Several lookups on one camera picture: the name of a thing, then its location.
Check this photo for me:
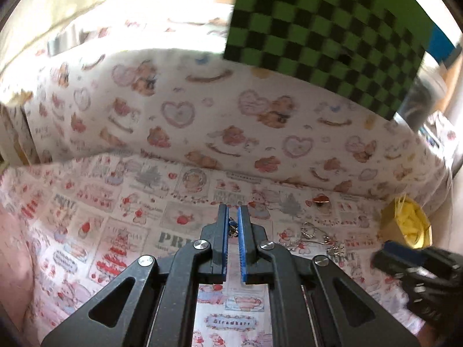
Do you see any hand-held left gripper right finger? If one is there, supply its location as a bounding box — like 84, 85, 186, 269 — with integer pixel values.
237, 205, 422, 347

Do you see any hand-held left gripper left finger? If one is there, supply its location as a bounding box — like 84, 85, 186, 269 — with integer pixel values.
41, 204, 229, 347

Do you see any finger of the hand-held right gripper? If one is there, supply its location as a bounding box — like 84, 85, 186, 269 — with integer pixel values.
372, 240, 427, 279

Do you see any octagonal cardboard jewelry box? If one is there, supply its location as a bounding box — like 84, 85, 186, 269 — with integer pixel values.
378, 195, 435, 250

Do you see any silver chain necklace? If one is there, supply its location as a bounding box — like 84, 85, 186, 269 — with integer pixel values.
278, 222, 331, 255

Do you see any yellow cloth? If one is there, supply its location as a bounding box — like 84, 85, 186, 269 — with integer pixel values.
394, 197, 431, 248

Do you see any strawberry print cloth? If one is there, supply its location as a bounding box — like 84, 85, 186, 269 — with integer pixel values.
0, 152, 435, 347

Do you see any clear plastic jar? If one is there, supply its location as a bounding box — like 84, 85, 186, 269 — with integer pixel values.
396, 67, 447, 131

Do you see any bear print cloth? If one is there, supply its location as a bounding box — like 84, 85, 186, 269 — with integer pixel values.
0, 18, 453, 203

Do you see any pink cloth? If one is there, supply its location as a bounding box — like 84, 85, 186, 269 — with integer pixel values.
0, 202, 40, 335

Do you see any green checkered tissue box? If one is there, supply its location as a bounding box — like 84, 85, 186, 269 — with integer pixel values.
223, 0, 436, 121

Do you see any grey metal object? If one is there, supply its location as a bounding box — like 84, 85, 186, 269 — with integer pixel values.
47, 36, 78, 57

